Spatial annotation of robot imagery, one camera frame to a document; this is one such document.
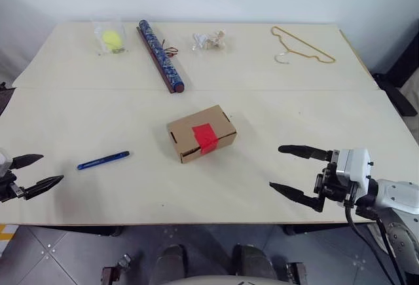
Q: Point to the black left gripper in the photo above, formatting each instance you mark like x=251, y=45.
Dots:
x=9, y=188

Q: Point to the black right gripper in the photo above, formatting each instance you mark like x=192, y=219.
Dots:
x=332, y=186

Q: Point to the small blue object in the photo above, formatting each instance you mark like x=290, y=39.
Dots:
x=103, y=160

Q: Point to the brown cardboard box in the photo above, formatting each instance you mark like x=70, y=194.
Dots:
x=209, y=124

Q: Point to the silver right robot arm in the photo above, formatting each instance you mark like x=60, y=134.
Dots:
x=397, y=196

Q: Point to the black metal stand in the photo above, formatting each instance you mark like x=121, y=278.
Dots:
x=5, y=96

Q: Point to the brown wooden foot block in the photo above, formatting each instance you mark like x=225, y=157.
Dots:
x=294, y=273
x=107, y=275

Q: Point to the dark rounded shape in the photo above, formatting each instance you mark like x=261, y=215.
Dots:
x=252, y=260

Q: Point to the red tape strip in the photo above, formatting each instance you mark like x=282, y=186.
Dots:
x=204, y=137

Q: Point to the clear plastic bag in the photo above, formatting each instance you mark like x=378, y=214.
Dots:
x=109, y=47

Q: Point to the yellow tennis ball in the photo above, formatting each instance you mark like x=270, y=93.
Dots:
x=112, y=39

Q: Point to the clear bag of wooden pieces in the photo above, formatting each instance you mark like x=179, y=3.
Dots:
x=209, y=42

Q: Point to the blue patterned rolled scroll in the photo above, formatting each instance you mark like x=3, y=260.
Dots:
x=162, y=57

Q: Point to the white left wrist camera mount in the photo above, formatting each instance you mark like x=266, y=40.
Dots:
x=4, y=162

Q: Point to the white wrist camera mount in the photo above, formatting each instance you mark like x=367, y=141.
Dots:
x=355, y=167
x=4, y=162

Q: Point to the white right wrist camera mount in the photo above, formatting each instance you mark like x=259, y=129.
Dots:
x=355, y=167

